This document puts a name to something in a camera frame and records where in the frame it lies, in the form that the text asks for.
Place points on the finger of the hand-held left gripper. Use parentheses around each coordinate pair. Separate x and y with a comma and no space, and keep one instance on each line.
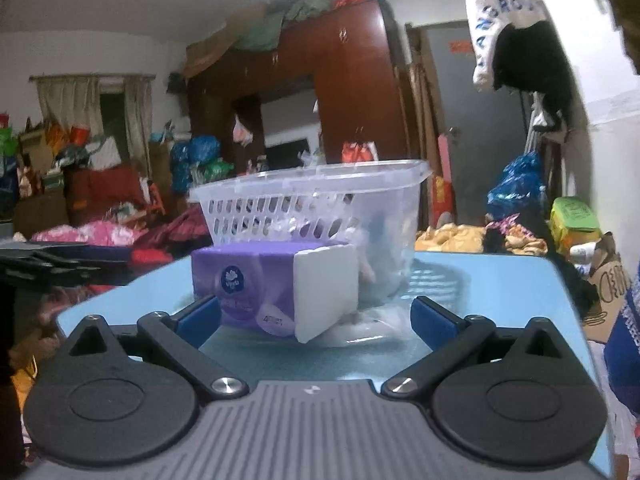
(60,252)
(45,273)

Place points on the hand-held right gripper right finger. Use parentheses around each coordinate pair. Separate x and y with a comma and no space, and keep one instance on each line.
(435,317)

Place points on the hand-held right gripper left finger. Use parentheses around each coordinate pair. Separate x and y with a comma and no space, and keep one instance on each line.
(200,317)

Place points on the purple tissue pack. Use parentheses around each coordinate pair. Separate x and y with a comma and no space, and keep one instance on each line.
(250,280)

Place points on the white plastic basket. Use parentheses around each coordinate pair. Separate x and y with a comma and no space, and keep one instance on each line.
(250,210)

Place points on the pink floral cloth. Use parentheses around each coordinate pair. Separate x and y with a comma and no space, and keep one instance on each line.
(85,234)

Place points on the red blanket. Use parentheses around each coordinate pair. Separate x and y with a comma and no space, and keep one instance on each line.
(107,192)

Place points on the yellow crumpled cloth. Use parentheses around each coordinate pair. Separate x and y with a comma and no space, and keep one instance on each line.
(450,237)

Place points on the red plaid garment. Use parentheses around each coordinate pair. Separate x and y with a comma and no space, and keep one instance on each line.
(175,232)

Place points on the red pink tall package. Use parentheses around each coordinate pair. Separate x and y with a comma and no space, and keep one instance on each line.
(442,185)

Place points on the black cloth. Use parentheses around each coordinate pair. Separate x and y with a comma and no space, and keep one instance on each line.
(572,280)

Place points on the beige window curtains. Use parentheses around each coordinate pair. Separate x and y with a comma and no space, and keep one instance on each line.
(65,105)

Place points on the green plastic bag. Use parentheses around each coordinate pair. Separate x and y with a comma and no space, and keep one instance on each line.
(219,169)

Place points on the large blue plastic bag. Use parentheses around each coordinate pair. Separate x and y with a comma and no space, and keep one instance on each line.
(517,185)

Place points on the blue plastic sack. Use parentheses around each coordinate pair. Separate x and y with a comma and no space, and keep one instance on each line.
(195,160)

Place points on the green cardboard box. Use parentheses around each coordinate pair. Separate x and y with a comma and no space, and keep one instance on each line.
(575,215)

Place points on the brown printed cardboard piece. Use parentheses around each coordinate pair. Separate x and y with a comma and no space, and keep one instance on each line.
(607,280)

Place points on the orange plastic bag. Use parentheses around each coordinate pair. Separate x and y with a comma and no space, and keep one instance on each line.
(357,152)

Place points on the black television screen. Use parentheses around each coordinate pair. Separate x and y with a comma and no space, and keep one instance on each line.
(286,154)

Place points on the blue printed cloth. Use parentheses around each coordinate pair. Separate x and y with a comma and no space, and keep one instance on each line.
(622,340)

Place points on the small white hanging bag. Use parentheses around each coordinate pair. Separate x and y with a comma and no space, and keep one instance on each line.
(242,131)

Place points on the metal crutches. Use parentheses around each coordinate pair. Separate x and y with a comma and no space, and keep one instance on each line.
(534,125)

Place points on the wooden sticks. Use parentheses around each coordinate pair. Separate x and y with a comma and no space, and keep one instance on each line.
(420,100)

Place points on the grey door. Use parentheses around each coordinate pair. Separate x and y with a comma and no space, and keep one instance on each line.
(450,90)

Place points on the brown wooden wardrobe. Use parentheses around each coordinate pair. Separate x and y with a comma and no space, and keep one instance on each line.
(350,85)

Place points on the flat cardboard sheets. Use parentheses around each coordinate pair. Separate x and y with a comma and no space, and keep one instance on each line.
(215,50)

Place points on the black hanging garment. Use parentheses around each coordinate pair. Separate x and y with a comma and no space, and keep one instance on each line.
(530,65)

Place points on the red door sticker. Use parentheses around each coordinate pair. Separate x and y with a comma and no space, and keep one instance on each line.
(461,47)

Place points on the white lettered hoodie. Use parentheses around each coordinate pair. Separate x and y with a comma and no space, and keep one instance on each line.
(482,35)

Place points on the green cloth bundle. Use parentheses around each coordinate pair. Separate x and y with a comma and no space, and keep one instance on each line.
(280,22)

